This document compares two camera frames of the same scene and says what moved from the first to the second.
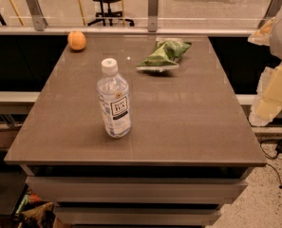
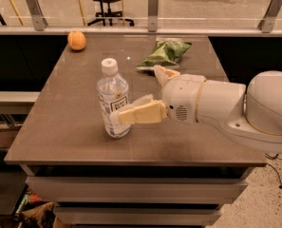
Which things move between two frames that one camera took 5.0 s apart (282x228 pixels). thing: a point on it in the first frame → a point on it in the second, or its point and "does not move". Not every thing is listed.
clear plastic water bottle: [114, 97] does not move
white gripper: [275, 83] → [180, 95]
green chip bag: [164, 55] does not move
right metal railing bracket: [272, 9] does not move
